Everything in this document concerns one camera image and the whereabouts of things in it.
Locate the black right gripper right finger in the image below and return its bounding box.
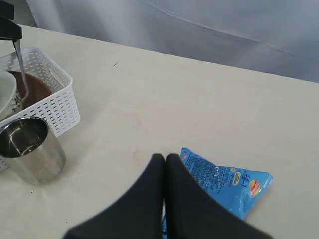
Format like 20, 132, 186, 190
164, 154, 272, 239

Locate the silver metal spoon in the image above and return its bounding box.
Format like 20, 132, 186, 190
13, 40, 29, 103

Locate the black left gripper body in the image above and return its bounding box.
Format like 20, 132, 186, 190
0, 0, 15, 20

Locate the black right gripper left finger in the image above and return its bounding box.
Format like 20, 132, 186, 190
64, 154, 165, 239

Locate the stainless steel cup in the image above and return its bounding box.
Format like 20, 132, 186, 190
0, 117, 66, 185

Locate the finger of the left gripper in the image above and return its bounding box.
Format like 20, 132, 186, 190
0, 16, 22, 42

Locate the white ceramic bowl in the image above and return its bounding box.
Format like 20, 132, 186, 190
0, 71, 21, 121

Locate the blue chips bag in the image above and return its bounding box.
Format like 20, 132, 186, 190
162, 147, 273, 239

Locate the brown round plate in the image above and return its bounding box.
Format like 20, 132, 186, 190
10, 71, 52, 109

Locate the white woven plastic basket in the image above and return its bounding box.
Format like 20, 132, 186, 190
0, 47, 81, 174

